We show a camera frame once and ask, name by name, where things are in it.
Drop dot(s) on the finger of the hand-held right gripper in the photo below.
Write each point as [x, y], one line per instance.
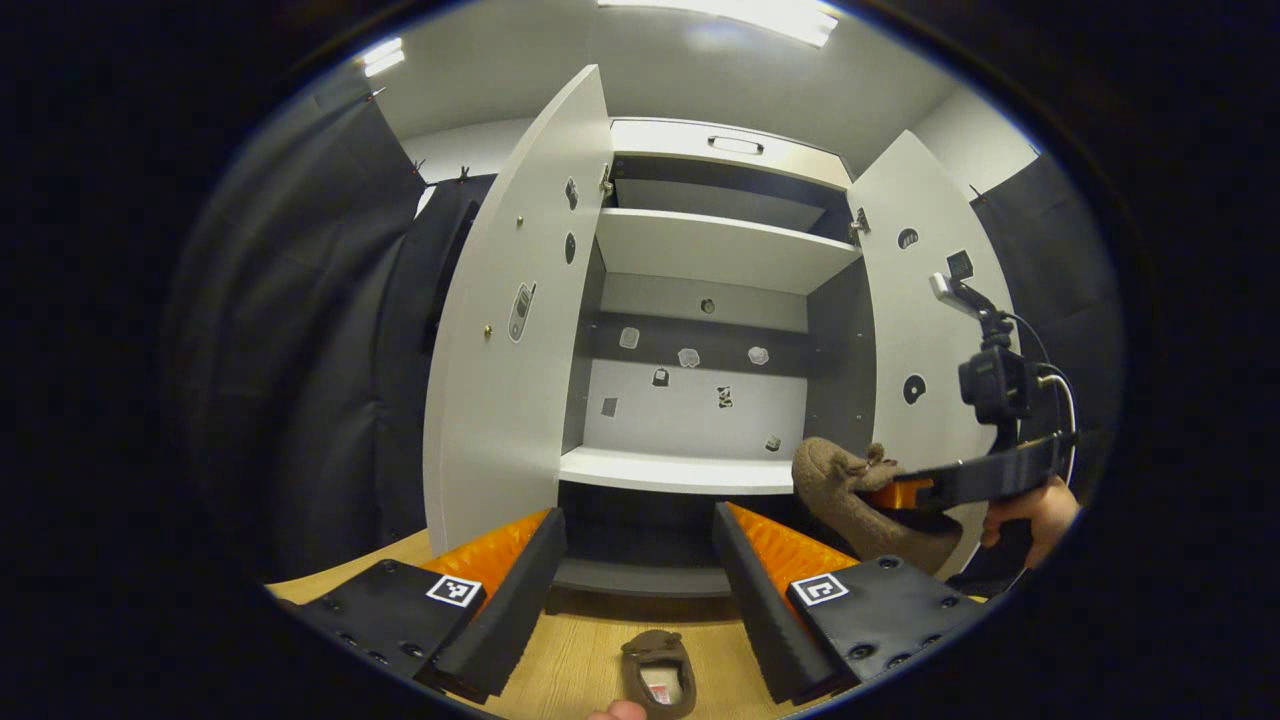
[1000, 475]

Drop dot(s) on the silver cabinet door hinge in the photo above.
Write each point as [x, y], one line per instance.
[606, 182]
[860, 224]

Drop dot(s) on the black backdrop cloth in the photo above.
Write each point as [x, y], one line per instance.
[310, 350]
[1075, 260]

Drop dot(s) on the brown fuzzy shoe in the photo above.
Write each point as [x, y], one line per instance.
[840, 500]
[640, 660]

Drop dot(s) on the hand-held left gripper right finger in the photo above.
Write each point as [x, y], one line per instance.
[765, 610]

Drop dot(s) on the white cabinet shelf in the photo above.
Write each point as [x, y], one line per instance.
[720, 250]
[680, 472]

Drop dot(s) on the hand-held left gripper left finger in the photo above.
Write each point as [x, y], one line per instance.
[515, 600]

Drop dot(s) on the white shoe cabinet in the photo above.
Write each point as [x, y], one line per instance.
[700, 415]

